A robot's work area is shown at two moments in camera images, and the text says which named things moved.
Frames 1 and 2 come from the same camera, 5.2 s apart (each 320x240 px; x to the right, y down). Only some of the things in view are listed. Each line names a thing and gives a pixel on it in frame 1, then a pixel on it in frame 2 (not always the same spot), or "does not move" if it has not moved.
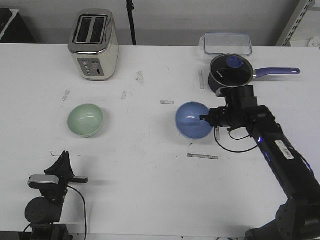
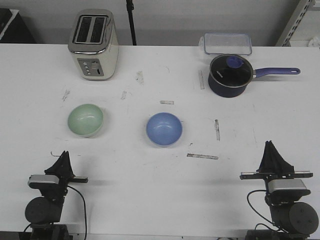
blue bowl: x=188 y=121 → x=164 y=129
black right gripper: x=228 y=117 → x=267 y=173
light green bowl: x=85 y=120 does not move
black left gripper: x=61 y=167 does not move
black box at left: x=13 y=29 does not move
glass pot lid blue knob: x=231 y=70 does not move
